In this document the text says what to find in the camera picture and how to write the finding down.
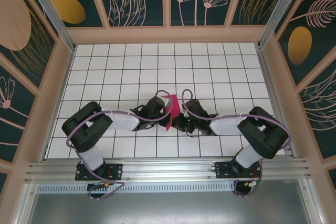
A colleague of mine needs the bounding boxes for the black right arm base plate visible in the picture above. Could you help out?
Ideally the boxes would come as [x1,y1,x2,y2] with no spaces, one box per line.
[214,161,264,180]

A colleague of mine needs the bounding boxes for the aluminium frame post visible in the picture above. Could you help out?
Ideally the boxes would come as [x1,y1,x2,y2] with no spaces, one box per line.
[258,0,308,49]
[20,0,77,53]

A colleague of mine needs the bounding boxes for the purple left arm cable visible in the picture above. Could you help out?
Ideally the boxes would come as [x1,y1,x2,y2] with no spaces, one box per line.
[65,90,174,201]

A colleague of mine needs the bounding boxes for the aluminium side rail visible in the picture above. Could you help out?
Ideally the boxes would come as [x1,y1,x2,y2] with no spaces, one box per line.
[256,47,293,158]

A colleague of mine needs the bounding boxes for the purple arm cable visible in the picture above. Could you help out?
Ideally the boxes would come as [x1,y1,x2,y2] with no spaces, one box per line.
[182,89,291,199]
[65,90,174,201]

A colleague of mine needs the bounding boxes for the aluminium mounting rail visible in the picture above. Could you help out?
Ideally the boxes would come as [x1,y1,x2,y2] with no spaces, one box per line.
[25,157,313,183]

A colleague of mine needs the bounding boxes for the slotted grey cable duct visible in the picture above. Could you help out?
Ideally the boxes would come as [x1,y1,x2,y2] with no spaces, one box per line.
[36,184,238,194]

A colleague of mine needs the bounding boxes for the grey metal sheet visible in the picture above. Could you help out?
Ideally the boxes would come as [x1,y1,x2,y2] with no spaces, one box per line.
[15,192,323,224]

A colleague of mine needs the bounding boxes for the pink square paper sheet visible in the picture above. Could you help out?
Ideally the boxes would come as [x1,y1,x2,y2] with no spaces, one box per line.
[162,93,182,132]

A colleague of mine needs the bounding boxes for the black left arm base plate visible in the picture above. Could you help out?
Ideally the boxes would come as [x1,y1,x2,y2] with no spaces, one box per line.
[75,163,124,182]

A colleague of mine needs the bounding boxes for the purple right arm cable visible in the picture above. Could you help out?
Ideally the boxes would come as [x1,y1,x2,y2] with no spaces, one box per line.
[182,89,291,199]

